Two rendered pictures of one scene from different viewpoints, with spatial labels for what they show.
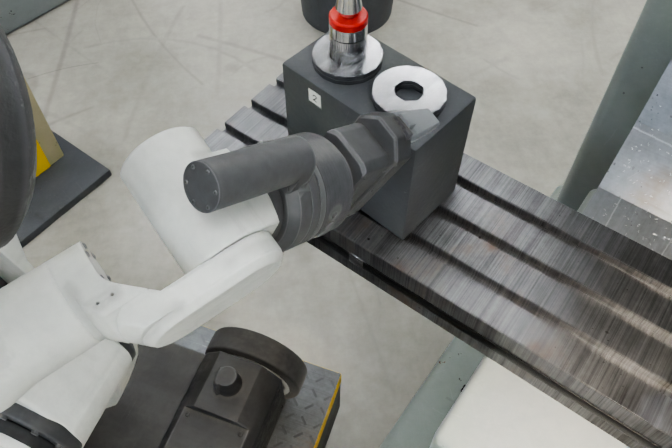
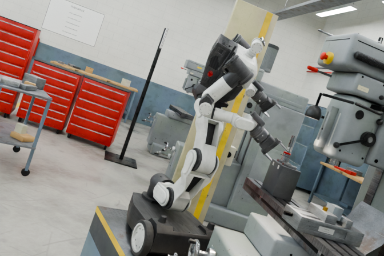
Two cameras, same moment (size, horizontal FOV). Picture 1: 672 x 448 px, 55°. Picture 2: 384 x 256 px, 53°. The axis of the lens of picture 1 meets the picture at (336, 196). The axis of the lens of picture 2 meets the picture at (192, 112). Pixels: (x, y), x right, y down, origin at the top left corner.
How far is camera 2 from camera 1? 1.98 m
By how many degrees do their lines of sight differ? 60
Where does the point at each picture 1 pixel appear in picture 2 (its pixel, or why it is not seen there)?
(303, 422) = not seen: outside the picture
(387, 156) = (274, 141)
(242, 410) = (209, 231)
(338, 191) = (265, 133)
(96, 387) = (208, 161)
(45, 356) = (227, 115)
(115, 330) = (234, 117)
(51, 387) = (206, 152)
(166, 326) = (239, 119)
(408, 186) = (278, 176)
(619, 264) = not seen: hidden behind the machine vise
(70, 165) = not seen: hidden behind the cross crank
